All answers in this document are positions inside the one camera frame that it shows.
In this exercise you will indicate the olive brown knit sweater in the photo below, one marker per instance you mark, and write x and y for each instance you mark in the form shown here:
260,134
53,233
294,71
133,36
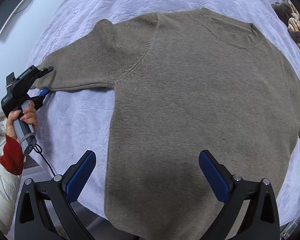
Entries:
183,82

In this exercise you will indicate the lavender embossed bedspread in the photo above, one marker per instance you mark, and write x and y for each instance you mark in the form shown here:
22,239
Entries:
71,122

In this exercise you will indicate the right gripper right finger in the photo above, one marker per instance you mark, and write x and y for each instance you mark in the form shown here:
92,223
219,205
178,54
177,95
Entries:
261,220

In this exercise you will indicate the white jacket red cuff forearm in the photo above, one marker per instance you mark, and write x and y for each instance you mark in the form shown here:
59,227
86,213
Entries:
11,168

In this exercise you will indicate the cream striped brown garment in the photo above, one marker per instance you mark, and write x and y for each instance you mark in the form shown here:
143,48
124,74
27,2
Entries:
288,14

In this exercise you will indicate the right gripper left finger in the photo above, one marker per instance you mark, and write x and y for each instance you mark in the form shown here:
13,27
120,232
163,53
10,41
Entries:
32,219

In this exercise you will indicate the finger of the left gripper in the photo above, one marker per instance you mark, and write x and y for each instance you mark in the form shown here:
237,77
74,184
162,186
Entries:
44,93
45,71

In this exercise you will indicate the person's left hand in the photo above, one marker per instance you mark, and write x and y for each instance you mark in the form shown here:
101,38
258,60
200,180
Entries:
29,117

